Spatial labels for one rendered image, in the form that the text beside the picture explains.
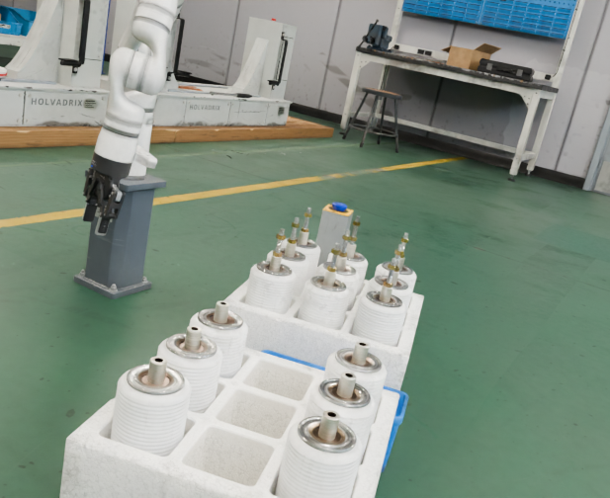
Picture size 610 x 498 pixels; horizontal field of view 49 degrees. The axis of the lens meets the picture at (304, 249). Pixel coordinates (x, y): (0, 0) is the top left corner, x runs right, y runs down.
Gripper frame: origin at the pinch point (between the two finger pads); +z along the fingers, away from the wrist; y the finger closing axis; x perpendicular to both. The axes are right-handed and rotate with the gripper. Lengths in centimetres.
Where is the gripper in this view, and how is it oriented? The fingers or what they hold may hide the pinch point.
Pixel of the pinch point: (95, 221)
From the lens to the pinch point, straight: 142.4
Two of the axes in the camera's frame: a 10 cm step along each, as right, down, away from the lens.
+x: 7.4, 0.8, 6.7
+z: -3.4, 9.0, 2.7
